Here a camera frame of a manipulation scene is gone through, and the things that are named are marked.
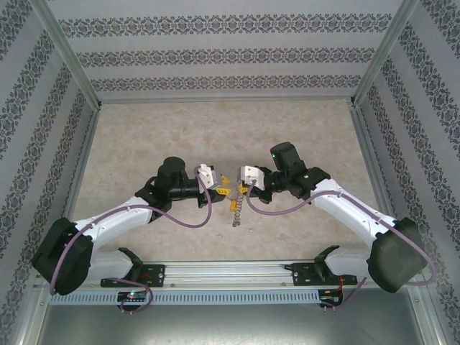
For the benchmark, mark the key with yellow tag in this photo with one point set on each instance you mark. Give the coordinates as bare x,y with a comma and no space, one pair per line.
233,206

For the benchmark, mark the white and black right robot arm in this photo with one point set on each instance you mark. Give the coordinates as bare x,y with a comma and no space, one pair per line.
352,208

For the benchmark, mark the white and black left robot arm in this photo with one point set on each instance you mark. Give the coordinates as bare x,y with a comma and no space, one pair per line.
118,219

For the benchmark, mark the small circuit board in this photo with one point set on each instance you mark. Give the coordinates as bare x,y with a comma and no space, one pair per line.
131,295
328,299

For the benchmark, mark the grey metal sheet panel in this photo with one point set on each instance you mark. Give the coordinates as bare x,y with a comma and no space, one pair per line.
230,327

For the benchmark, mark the aluminium table edge rail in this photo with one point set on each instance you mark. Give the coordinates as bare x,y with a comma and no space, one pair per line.
86,143
370,151

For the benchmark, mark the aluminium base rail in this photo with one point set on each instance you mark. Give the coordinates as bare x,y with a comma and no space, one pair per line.
226,273

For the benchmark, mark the aluminium frame post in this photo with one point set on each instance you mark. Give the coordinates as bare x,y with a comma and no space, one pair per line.
68,54
386,50

